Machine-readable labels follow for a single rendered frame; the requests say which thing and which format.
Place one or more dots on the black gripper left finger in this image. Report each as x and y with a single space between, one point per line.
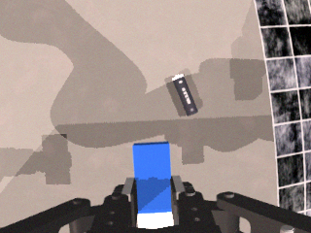
83 218

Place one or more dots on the blue and white eraser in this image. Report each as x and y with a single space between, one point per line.
152 173

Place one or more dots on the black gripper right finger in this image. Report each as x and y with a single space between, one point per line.
223 215

